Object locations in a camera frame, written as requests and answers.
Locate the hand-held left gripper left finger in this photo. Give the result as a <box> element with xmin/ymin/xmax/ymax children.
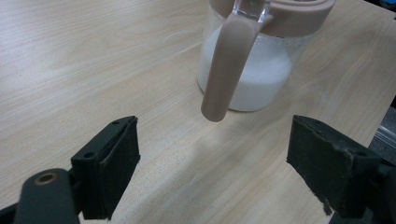
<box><xmin>70</xmin><ymin>115</ymin><xmax>142</xmax><ymax>221</ymax></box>

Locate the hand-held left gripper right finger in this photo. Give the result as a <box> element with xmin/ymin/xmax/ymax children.
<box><xmin>285</xmin><ymin>114</ymin><xmax>384</xmax><ymax>218</ymax></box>

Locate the glass jar with beige handle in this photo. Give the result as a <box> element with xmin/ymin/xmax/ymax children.
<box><xmin>196</xmin><ymin>0</ymin><xmax>337</xmax><ymax>123</ymax></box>

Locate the metal floor rail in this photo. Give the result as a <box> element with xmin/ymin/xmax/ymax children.
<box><xmin>374</xmin><ymin>123</ymin><xmax>396</xmax><ymax>147</ymax></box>

